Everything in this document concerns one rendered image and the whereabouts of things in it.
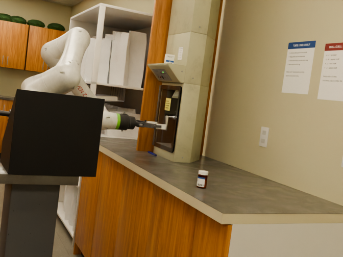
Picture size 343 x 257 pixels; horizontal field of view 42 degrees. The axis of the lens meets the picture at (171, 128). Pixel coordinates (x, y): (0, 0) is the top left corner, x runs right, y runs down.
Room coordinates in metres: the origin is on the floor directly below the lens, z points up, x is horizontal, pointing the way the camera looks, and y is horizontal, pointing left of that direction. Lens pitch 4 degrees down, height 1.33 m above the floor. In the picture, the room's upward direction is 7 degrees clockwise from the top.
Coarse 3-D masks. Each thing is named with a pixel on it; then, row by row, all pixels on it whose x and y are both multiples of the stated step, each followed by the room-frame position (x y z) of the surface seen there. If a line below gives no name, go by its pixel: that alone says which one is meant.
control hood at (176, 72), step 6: (150, 66) 2.82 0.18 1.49; (156, 66) 2.73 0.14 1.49; (162, 66) 2.65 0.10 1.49; (168, 66) 2.57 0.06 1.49; (174, 66) 2.57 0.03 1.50; (180, 66) 2.59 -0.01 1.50; (168, 72) 2.63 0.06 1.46; (174, 72) 2.57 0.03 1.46; (180, 72) 2.59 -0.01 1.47; (174, 78) 2.62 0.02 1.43; (180, 78) 2.59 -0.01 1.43
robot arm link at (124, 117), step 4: (124, 112) 2.51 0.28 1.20; (120, 116) 2.47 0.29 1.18; (124, 116) 2.48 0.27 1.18; (128, 116) 2.50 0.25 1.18; (120, 120) 2.46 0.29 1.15; (124, 120) 2.47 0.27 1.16; (128, 120) 2.48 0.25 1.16; (120, 124) 2.46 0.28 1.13; (124, 124) 2.47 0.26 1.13; (128, 124) 2.48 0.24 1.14; (120, 128) 2.48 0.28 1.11; (124, 128) 2.49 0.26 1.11
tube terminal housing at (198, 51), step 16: (192, 32) 2.61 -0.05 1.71; (176, 48) 2.75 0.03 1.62; (192, 48) 2.62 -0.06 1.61; (208, 48) 2.72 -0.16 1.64; (192, 64) 2.62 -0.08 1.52; (208, 64) 2.76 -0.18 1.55; (192, 80) 2.63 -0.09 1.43; (208, 80) 2.81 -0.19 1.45; (192, 96) 2.63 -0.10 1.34; (192, 112) 2.64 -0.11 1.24; (192, 128) 2.65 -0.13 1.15; (176, 144) 2.61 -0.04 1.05; (192, 144) 2.66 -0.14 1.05; (176, 160) 2.61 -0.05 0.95; (192, 160) 2.70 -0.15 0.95
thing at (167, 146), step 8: (168, 88) 2.76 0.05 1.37; (176, 88) 2.66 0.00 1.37; (160, 96) 2.86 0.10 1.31; (168, 96) 2.75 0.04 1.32; (176, 96) 2.65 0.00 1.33; (160, 104) 2.85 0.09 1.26; (176, 104) 2.63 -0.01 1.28; (160, 112) 2.83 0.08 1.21; (168, 112) 2.72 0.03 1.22; (176, 112) 2.62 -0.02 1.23; (160, 120) 2.82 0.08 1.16; (168, 120) 2.70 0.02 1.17; (176, 120) 2.61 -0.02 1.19; (168, 128) 2.69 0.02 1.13; (176, 128) 2.61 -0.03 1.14; (160, 136) 2.79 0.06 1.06; (168, 136) 2.68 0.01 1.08; (160, 144) 2.77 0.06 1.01; (168, 144) 2.66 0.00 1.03
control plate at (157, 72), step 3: (153, 69) 2.81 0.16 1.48; (156, 69) 2.76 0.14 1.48; (159, 69) 2.72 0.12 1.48; (162, 69) 2.68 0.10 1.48; (156, 72) 2.80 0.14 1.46; (159, 72) 2.76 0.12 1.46; (162, 72) 2.71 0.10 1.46; (165, 72) 2.67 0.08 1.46; (159, 75) 2.79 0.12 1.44; (162, 75) 2.75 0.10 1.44; (165, 75) 2.71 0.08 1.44; (168, 75) 2.67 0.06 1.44; (159, 78) 2.83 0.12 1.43; (162, 78) 2.78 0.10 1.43; (165, 78) 2.74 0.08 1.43; (168, 78) 2.69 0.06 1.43
